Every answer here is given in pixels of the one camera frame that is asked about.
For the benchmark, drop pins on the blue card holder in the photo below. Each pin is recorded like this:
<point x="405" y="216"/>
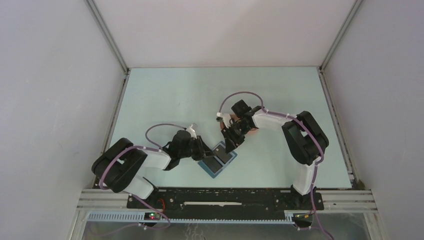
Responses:
<point x="212" y="175"/>

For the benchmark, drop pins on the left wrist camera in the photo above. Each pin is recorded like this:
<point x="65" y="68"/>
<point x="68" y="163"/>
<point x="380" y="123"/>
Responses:
<point x="192" y="130"/>

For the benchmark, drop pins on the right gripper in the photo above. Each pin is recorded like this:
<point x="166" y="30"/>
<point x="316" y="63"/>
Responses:
<point x="230" y="145"/>

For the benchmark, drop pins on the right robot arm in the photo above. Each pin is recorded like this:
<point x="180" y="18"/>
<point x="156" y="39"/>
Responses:
<point x="305" y="139"/>

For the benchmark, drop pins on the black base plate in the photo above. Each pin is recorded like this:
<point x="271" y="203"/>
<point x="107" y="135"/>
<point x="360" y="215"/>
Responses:
<point x="237" y="204"/>

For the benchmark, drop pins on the pink oval tray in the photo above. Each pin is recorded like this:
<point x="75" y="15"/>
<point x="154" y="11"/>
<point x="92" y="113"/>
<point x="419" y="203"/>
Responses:
<point x="253" y="130"/>

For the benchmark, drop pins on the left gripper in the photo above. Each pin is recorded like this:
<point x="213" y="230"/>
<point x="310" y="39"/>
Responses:
<point x="203" y="151"/>

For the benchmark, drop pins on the dark card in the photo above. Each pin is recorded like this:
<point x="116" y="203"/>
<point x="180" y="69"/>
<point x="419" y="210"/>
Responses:
<point x="212" y="164"/>

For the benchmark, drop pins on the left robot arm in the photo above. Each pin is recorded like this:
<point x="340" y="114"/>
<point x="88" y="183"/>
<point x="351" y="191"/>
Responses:
<point x="119" y="168"/>

